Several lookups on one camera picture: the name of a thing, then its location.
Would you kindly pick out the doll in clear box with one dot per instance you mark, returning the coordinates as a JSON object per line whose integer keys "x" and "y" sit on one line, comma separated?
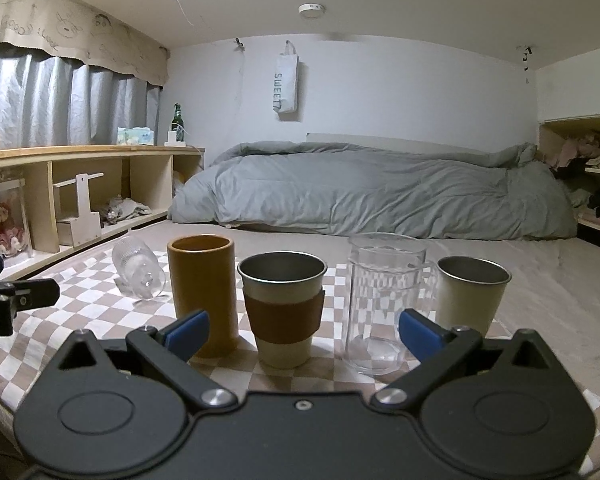
{"x": 5, "y": 225}

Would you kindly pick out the grey curtain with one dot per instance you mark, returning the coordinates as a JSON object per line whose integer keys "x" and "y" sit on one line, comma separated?
{"x": 35, "y": 105}

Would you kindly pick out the beige drawn-on valance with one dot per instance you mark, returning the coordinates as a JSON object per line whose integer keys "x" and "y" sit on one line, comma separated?
{"x": 55, "y": 25}

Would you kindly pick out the white bed headboard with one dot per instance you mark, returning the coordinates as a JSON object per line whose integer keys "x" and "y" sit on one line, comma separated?
{"x": 395, "y": 140}

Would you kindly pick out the steel cup with brown sleeve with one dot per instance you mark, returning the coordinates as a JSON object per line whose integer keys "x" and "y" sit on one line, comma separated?
{"x": 282, "y": 310}

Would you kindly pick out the white tote bag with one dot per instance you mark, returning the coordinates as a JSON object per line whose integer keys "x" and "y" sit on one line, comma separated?
{"x": 285, "y": 85}

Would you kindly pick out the cream steel cup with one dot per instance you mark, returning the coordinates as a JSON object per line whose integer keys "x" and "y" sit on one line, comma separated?
{"x": 467, "y": 300}

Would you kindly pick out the long wooden shelf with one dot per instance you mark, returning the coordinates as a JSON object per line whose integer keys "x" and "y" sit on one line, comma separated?
{"x": 80, "y": 152}

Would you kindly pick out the pile of pink clothes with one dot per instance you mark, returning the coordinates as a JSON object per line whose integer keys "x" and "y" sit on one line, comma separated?
{"x": 585, "y": 147}

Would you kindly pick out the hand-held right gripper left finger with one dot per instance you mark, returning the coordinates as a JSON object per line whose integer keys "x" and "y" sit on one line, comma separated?
{"x": 189, "y": 331}

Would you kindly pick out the tall brown cup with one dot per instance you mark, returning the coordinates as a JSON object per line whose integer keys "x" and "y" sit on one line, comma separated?
{"x": 202, "y": 290}

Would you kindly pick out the green glass bottle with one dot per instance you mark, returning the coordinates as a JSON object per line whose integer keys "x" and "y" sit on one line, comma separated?
{"x": 177, "y": 122}

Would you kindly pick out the wooden stand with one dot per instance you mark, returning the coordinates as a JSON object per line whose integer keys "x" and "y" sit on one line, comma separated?
{"x": 82, "y": 220}

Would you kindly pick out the clear ribbed glass cup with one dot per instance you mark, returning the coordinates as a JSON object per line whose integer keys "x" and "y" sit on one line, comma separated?
{"x": 137, "y": 272}

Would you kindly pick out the grey duvet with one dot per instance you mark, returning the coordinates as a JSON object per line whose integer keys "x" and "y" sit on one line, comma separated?
{"x": 355, "y": 195}

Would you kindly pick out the black ceiling spotlight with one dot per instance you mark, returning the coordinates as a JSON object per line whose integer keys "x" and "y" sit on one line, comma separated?
{"x": 526, "y": 57}

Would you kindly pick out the white smoke detector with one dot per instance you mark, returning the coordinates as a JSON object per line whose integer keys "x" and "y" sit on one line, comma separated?
{"x": 311, "y": 10}

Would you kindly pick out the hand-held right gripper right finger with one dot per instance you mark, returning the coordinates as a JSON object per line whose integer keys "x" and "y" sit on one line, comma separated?
{"x": 419, "y": 332}

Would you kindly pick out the crumpled grey cloth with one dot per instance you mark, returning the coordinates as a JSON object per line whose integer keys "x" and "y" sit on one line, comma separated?
{"x": 125, "y": 209}

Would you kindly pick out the white charger box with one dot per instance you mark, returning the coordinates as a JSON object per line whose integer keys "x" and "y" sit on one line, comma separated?
{"x": 176, "y": 140}

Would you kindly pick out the black wall clip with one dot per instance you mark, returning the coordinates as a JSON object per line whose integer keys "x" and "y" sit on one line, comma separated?
{"x": 239, "y": 43}

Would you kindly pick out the tissue pack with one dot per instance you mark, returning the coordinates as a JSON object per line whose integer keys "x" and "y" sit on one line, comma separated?
{"x": 136, "y": 136}

